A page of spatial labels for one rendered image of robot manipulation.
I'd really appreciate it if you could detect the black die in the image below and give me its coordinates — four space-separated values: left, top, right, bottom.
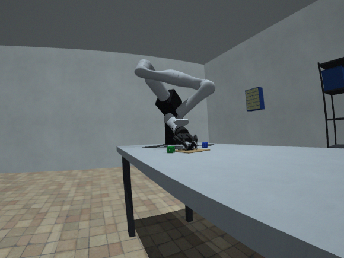
186 144 194 151

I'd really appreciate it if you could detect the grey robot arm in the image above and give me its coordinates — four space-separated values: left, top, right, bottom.
135 59 215 133

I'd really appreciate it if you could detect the green die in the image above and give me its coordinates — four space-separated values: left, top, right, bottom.
167 146 175 153

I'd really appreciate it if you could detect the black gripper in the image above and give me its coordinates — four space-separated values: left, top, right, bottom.
173 126 198 149

